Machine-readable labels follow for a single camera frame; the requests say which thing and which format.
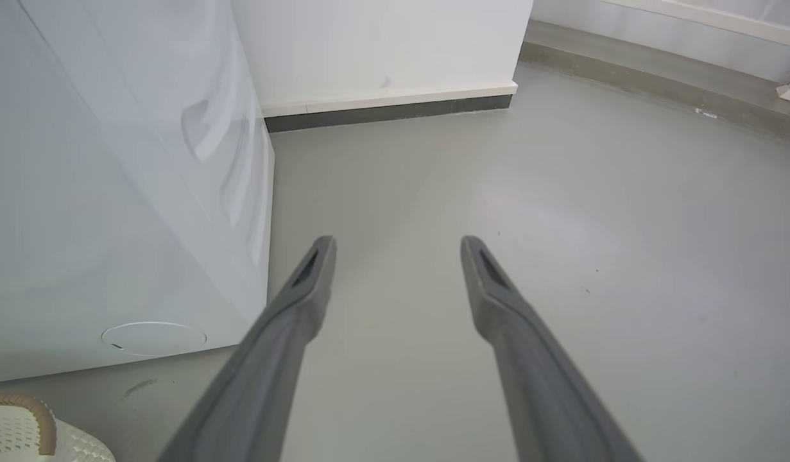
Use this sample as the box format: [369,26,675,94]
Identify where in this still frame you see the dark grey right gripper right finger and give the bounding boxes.
[460,235,644,462]

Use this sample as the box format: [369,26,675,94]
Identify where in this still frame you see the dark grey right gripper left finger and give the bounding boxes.
[158,235,337,462]

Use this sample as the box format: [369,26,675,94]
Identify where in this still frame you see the white washing machine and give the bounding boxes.
[0,0,275,384]

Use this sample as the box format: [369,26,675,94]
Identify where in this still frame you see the white perforated laundry basket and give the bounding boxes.
[0,393,117,462]

